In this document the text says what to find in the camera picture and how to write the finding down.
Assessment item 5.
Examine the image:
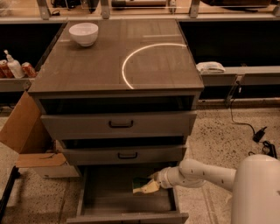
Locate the top grey drawer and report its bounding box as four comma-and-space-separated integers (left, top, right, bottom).
41, 111, 196, 140

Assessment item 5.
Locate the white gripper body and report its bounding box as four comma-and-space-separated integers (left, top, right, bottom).
157, 167, 178, 189

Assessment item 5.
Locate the red soda can at edge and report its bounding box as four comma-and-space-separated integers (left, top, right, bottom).
0, 59, 14, 78

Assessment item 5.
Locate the white ceramic bowl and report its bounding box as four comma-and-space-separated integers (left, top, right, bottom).
68, 23, 99, 46

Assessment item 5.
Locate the white pump bottle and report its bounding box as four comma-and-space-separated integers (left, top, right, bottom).
4, 50, 25, 79

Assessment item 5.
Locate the green and yellow sponge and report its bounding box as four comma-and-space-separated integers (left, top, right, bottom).
132, 177, 151, 189

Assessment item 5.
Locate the brown cardboard box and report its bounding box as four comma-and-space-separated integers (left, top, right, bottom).
0, 92, 81, 179

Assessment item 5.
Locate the black stand leg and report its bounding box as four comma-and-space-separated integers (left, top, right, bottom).
0, 166, 20, 221
268, 143, 277, 158

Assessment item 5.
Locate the black stand leg right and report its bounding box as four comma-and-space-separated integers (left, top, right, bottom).
268, 143, 277, 158

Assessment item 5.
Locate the black stand leg left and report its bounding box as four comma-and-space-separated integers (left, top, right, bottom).
0, 166, 20, 221

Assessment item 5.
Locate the grey drawer cabinet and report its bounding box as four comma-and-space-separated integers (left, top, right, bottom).
28, 18, 205, 176

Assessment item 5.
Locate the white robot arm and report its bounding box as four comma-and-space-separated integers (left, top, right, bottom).
133, 154, 280, 224

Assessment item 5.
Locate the open bottom grey drawer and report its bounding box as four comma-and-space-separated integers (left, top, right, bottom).
66, 163, 189, 224

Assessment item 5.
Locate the folded white cloth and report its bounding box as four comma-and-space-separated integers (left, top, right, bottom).
196, 61, 226, 74

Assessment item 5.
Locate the middle grey drawer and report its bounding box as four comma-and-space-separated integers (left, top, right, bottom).
62, 145, 186, 165

